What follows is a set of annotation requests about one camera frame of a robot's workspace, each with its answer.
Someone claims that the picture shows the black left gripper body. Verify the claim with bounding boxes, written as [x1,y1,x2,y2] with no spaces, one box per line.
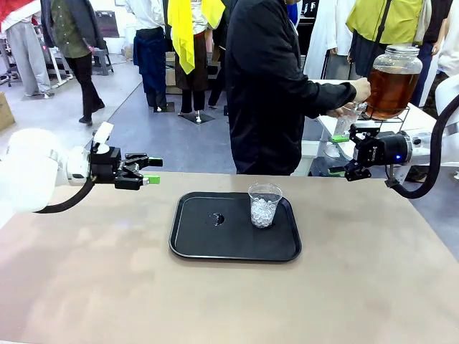
[89,146,126,184]

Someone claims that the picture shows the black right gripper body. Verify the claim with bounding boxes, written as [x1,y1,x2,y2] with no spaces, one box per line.
[352,131,409,167]

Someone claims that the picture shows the tall clear plastic cup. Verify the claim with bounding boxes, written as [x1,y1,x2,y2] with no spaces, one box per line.
[334,102,362,134]

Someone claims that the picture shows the glass tea dispenser jar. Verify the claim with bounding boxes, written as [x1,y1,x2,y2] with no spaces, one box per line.
[353,44,424,121]

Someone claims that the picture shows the short clear plastic cup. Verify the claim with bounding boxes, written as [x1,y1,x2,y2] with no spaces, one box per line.
[247,183,283,229]

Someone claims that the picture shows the person's right forearm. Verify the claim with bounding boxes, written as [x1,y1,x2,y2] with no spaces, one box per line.
[303,81,359,120]

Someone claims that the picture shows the person's left hand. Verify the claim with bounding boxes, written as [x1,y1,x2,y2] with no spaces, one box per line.
[326,103,356,119]

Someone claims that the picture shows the person's right hand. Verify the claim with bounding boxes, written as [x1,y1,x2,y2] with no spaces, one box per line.
[349,77,372,104]

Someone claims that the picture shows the stacked brown cardboard boxes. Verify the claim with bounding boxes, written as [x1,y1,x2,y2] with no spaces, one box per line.
[164,52,179,95]

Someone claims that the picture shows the mannequin with brown skirt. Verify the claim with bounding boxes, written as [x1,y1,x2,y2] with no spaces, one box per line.
[174,14,217,125]

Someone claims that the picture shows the white hanging garment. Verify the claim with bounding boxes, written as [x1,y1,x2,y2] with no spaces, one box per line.
[303,0,356,80]

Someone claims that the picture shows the grey plastic stool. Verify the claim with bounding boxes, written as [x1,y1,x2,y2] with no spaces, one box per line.
[92,47,115,75]

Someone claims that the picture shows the mannequin with navy skirt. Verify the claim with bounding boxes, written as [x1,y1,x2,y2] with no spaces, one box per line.
[125,0,169,113]

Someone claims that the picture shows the person in black jacket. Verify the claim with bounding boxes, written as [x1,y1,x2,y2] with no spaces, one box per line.
[224,0,359,176]

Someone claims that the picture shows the mannequin in lime jacket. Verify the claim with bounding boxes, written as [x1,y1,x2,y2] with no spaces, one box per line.
[346,0,433,83]

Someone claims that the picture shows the flat brown cardboard box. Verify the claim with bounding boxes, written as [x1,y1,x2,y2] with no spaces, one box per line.
[0,92,16,132]

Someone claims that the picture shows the person in olive shirt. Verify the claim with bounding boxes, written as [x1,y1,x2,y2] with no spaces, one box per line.
[39,0,108,127]

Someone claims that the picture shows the black rectangular serving tray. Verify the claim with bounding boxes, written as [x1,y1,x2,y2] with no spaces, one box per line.
[169,191,302,264]

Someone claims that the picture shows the person in white top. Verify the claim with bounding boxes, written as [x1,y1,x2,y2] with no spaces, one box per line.
[436,0,459,79]

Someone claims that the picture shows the yellow hanging cloth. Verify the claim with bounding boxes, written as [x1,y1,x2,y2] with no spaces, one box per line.
[167,0,226,75]

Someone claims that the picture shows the dark display board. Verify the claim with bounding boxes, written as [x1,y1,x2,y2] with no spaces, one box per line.
[97,10,120,39]

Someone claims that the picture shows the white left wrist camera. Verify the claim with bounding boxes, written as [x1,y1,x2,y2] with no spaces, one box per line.
[90,121,116,156]

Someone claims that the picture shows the black wire dispenser stand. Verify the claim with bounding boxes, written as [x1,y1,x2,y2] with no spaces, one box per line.
[364,105,412,125]

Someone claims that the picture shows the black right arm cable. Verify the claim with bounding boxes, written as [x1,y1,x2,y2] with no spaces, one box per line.
[384,102,459,200]

